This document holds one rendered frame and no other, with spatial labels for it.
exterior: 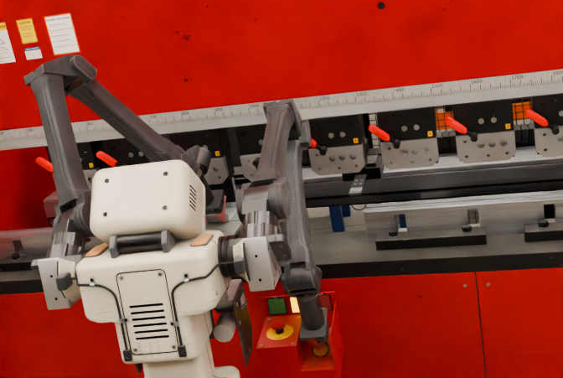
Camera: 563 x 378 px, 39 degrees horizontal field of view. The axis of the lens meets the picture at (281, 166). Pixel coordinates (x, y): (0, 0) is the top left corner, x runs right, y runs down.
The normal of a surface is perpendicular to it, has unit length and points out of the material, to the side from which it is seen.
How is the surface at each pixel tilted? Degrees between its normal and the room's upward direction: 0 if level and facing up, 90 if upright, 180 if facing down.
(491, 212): 90
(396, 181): 90
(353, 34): 90
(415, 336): 90
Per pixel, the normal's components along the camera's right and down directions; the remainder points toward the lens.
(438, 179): -0.21, 0.36
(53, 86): 0.78, -0.16
